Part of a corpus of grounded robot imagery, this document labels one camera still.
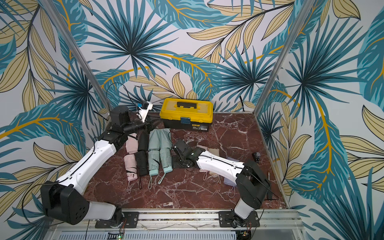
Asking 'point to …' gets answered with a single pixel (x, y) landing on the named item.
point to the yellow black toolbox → (190, 114)
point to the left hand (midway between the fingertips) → (159, 119)
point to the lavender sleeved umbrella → (226, 181)
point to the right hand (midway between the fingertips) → (175, 162)
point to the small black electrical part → (256, 156)
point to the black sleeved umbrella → (142, 160)
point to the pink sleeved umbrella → (206, 172)
